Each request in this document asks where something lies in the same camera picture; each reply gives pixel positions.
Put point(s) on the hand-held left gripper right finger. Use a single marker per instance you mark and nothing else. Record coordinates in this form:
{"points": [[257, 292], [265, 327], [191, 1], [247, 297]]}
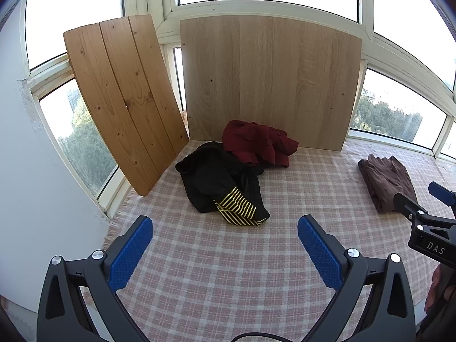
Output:
{"points": [[319, 253]]}

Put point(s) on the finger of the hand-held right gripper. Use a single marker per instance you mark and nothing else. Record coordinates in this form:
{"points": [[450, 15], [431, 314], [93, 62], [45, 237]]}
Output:
{"points": [[406, 203], [441, 192]]}

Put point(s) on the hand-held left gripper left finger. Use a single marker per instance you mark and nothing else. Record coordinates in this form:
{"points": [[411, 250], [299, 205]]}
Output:
{"points": [[131, 253]]}

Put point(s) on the black pants with yellow stripes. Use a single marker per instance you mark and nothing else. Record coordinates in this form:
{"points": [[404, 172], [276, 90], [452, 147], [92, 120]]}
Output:
{"points": [[210, 178]]}

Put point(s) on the person's right hand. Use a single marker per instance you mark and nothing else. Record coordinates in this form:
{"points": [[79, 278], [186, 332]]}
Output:
{"points": [[440, 288]]}

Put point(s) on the folded brown garment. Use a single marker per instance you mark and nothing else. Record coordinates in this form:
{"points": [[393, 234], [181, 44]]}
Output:
{"points": [[384, 178]]}

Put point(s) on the pink checkered tablecloth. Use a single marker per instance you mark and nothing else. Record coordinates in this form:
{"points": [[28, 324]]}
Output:
{"points": [[249, 274]]}

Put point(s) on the maroon garment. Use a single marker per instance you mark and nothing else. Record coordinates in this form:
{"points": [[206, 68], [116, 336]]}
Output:
{"points": [[256, 139]]}

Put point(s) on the pine plank board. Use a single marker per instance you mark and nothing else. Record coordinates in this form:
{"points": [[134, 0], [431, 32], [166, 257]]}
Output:
{"points": [[124, 96]]}

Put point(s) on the light oak board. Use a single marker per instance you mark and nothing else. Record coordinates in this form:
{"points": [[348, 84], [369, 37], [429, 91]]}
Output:
{"points": [[267, 78]]}

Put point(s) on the white window frame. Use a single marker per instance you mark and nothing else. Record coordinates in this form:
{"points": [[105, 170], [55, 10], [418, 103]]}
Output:
{"points": [[167, 17]]}

